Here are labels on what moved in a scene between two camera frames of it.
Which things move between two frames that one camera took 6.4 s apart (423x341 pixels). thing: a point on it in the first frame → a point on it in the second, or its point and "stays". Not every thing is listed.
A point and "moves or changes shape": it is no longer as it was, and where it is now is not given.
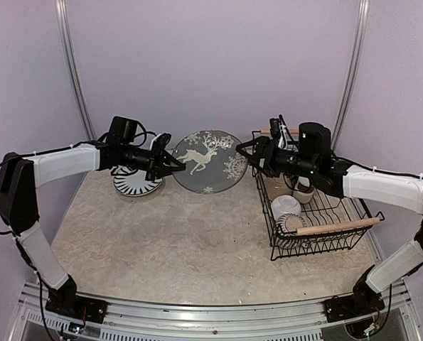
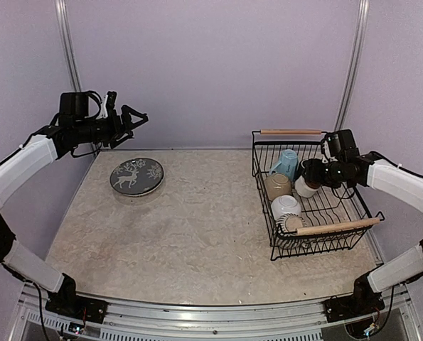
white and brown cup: x=303 y=192 moves or changes shape
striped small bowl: x=286 y=232 stays
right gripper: x=264 y=143 → x=316 y=175
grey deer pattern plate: x=213 y=165 → x=137 y=176
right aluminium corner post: x=356 y=65 stays
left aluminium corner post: x=62 y=20 stays
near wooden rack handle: x=308 y=230 stays
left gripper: x=160 y=168 → x=116 y=128
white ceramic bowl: x=284 y=204 stays
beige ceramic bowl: x=277 y=187 stays
